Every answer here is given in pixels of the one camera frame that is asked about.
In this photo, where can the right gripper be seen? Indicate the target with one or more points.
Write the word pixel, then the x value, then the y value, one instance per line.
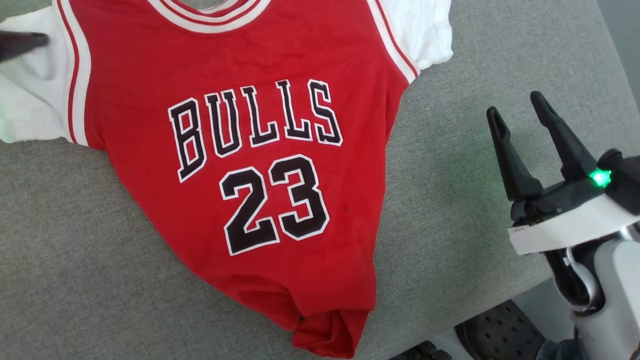
pixel 555 200

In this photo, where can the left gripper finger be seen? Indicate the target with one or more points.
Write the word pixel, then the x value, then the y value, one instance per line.
pixel 20 44

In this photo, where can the red white basketball jersey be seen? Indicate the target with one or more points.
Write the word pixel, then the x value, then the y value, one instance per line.
pixel 360 150

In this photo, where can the black studded robot base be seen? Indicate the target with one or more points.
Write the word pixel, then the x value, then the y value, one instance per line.
pixel 500 330

